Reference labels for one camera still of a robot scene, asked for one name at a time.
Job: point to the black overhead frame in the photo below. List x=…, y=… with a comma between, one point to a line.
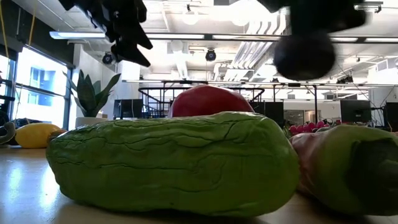
x=186, y=82

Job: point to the red grape bunch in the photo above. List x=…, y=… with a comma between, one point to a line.
x=306, y=128

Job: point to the yellow lemon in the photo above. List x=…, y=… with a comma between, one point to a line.
x=35, y=135

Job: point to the black ceiling spotlight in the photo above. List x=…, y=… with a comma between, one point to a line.
x=210, y=55
x=108, y=58

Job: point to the big red round fruit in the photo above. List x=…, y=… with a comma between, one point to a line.
x=208, y=101

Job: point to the long ceiling light bar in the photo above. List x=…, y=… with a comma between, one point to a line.
x=186, y=36

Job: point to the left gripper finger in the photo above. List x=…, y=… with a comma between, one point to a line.
x=129, y=53
x=136, y=39

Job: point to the green potted plant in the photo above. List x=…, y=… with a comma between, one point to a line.
x=90, y=99

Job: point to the dark green chili pepper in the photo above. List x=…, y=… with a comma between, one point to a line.
x=8, y=133

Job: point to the black cabinet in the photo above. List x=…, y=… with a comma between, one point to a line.
x=272, y=112

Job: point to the black bag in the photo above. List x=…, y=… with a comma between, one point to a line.
x=28, y=120

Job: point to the light green bitter gourd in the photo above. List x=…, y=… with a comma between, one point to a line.
x=174, y=161

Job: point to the black computer monitor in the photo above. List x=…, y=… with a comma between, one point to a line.
x=355, y=110
x=392, y=116
x=128, y=109

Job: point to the black ceiling light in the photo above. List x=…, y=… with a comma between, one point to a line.
x=345, y=79

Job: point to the red green chili pepper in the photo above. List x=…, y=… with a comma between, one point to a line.
x=329, y=168

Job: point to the dark purple round fruit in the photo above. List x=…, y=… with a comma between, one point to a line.
x=304, y=57

